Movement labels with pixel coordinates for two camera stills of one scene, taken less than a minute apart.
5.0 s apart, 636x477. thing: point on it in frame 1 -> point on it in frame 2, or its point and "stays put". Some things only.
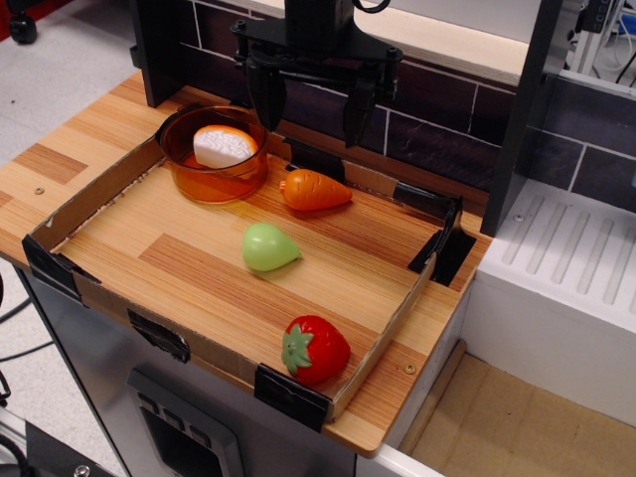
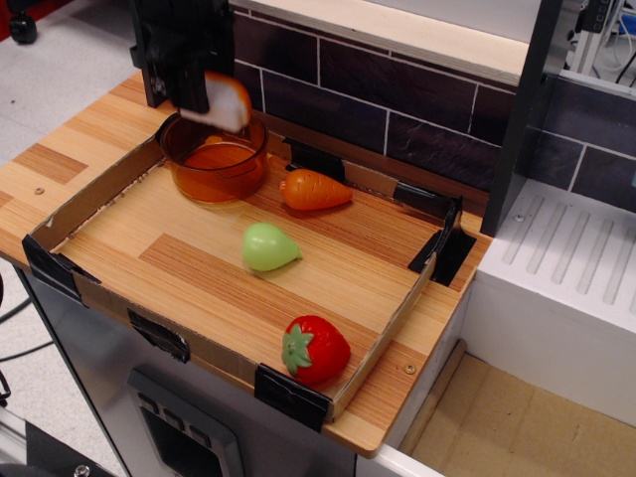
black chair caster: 23,29 stays put
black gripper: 319,39 -> 189,37
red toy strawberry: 314,351 stays put
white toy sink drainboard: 554,300 stays put
